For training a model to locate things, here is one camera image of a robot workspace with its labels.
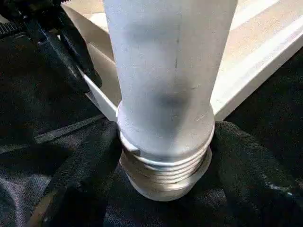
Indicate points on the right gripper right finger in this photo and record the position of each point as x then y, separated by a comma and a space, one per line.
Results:
255, 189

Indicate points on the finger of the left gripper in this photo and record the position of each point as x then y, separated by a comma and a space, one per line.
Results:
80, 56
64, 68

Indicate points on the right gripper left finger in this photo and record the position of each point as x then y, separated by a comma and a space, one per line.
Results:
78, 184

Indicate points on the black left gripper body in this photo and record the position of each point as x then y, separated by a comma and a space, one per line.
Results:
23, 14

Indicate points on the white plastic table leg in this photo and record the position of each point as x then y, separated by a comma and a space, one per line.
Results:
165, 71

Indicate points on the white plastic table top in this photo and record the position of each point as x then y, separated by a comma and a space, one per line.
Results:
260, 47

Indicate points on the black plastic mat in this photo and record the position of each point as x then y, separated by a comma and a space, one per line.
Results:
23, 106

